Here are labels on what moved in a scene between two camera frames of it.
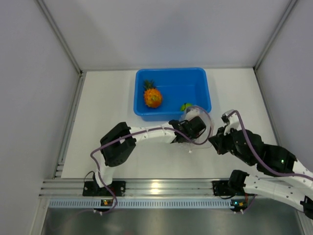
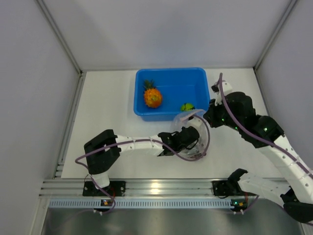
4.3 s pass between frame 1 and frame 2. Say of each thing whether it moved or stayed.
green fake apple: stayed
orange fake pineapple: stayed
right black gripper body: moved
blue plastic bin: stayed
